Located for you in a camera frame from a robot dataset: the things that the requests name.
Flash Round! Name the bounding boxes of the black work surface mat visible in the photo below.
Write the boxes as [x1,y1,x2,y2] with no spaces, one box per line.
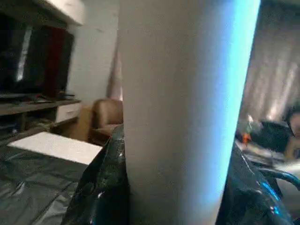
[0,141,97,225]

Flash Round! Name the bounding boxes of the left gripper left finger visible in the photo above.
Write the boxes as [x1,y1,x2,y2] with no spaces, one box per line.
[61,124,131,225]

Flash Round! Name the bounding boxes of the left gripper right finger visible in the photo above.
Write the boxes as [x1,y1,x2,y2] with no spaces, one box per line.
[216,141,297,225]

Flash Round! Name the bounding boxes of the wooden television bench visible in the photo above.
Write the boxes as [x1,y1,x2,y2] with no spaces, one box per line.
[0,97,84,142]

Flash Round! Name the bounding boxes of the black flat television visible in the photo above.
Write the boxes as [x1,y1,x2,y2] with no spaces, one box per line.
[0,12,75,99]

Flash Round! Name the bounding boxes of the brown armchair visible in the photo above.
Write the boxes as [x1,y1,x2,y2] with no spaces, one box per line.
[89,97,124,146]

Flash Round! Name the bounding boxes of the white flat sheet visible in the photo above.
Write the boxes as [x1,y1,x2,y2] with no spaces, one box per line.
[7,131,104,165]

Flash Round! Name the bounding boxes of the seated person in black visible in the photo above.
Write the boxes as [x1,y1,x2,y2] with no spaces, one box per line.
[255,107,300,162]

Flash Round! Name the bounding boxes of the white plastic table leg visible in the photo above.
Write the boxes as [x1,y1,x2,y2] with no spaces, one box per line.
[117,0,261,225]

